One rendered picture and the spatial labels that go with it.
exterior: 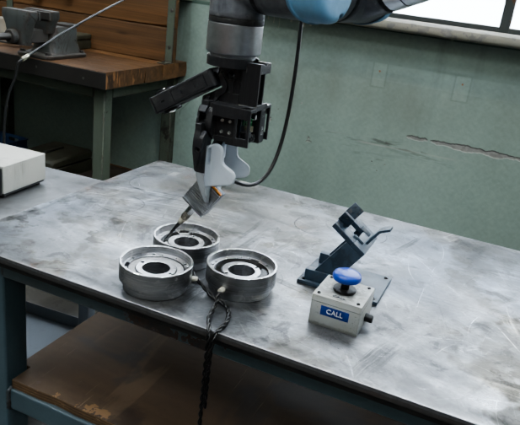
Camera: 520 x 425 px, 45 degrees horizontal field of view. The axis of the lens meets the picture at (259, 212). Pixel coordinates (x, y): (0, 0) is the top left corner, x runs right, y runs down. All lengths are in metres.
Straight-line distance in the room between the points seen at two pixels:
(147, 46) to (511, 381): 2.18
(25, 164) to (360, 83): 1.35
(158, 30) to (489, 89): 1.31
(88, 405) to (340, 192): 1.69
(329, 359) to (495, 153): 1.72
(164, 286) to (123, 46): 2.02
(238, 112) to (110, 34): 2.02
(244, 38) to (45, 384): 0.67
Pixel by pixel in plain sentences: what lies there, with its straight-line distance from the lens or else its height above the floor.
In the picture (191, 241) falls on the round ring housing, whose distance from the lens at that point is 1.03.
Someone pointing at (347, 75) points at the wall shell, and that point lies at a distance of 2.49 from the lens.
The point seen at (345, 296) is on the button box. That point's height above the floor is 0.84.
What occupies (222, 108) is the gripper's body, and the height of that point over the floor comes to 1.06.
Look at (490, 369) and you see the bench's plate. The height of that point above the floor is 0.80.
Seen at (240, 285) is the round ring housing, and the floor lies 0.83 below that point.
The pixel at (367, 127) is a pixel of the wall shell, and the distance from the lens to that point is 2.49.
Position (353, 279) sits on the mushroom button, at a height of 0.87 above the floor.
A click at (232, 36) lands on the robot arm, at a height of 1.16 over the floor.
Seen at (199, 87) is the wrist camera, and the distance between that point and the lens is 0.88.
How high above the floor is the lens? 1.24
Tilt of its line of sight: 21 degrees down
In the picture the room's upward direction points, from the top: 7 degrees clockwise
